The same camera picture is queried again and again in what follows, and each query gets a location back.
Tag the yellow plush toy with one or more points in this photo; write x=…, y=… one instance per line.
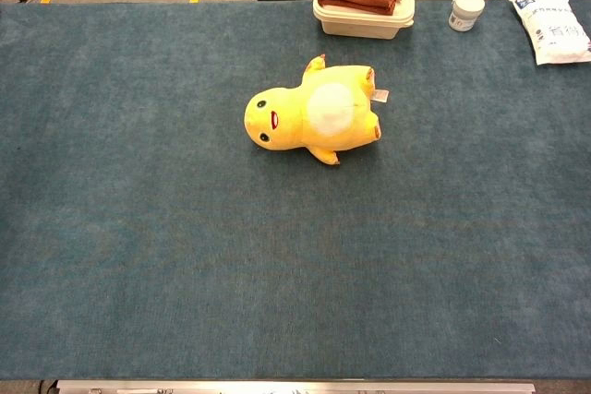
x=295, y=119

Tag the blue felt table cover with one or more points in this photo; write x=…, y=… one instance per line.
x=184, y=251

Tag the cream plastic lidded box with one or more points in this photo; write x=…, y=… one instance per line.
x=360, y=26

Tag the small white jar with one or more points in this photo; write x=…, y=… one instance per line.
x=466, y=11

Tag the white printed plastic bag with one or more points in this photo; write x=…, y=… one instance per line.
x=558, y=34

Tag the aluminium table edge rail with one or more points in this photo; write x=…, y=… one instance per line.
x=295, y=387

